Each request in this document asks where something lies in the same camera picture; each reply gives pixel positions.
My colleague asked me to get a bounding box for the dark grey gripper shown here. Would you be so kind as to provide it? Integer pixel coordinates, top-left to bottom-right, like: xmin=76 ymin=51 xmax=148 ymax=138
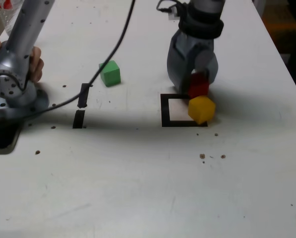
xmin=167 ymin=29 xmax=219 ymax=97

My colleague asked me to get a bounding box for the red cube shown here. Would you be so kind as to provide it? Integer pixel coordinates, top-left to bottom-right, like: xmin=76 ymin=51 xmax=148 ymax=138
xmin=187 ymin=71 xmax=211 ymax=99

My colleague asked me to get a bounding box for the yellow cube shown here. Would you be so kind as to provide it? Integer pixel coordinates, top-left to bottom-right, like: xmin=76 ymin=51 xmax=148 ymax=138
xmin=187 ymin=96 xmax=217 ymax=125

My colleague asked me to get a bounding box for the green cube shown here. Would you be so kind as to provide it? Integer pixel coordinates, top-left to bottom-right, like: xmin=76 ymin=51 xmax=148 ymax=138
xmin=98 ymin=59 xmax=122 ymax=88

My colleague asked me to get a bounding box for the black tape square outline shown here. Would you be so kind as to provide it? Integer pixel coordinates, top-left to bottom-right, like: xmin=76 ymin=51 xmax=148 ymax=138
xmin=160 ymin=93 xmax=209 ymax=128

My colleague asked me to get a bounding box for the person's hand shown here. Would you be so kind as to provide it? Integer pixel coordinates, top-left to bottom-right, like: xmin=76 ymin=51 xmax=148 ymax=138
xmin=0 ymin=40 xmax=45 ymax=84

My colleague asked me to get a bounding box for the black tape strip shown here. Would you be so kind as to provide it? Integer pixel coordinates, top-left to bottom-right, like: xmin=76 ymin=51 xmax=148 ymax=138
xmin=72 ymin=82 xmax=91 ymax=129

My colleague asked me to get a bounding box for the black mounting plate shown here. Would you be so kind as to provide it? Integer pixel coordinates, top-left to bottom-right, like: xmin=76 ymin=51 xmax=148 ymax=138
xmin=0 ymin=118 xmax=22 ymax=155

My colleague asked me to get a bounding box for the white camera box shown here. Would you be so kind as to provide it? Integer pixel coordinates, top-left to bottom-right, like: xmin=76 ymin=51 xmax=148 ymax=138
xmin=167 ymin=5 xmax=181 ymax=22

